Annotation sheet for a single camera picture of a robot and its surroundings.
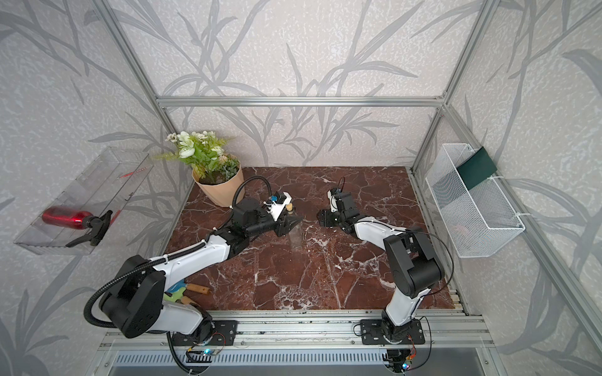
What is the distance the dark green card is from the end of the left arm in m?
0.55

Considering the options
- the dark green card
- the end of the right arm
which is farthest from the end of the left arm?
the dark green card

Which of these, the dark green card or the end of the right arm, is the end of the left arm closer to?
the end of the right arm

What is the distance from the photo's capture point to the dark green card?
70 centimetres

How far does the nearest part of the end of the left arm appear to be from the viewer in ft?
2.14
